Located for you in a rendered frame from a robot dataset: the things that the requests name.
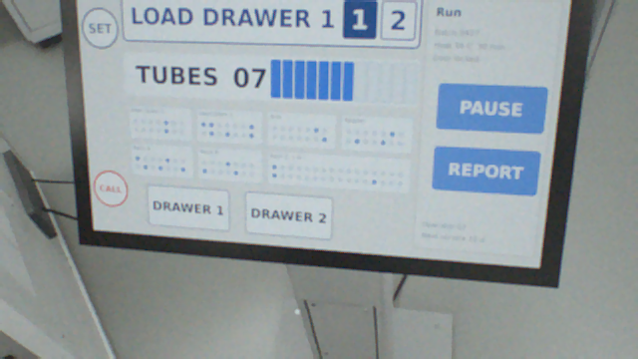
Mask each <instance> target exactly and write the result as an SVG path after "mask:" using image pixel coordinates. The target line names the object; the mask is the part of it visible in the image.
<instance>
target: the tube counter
mask: <svg viewBox="0 0 638 359"><path fill-rule="evenodd" d="M419 66H420V61H417V60H384V59H351V58H317V57H284V56H250V55H230V88H231V99H236V100H260V101H283V102H305V103H328V104H352V105H374V106H397V107H417V106H418V98H419V82H420V81H419Z"/></svg>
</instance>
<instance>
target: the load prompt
mask: <svg viewBox="0 0 638 359"><path fill-rule="evenodd" d="M423 2H424V0H120V3H121V20H122V38H123V43H137V42H160V43H197V44H234V45H272V46H309V47H347V48H384V49H421V34H422V18H423Z"/></svg>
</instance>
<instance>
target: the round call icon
mask: <svg viewBox="0 0 638 359"><path fill-rule="evenodd" d="M91 169H92V182H93V195H94V207H106V208H119V209H131V201H130V184H129V171H128V170H113V169H98V168H91Z"/></svg>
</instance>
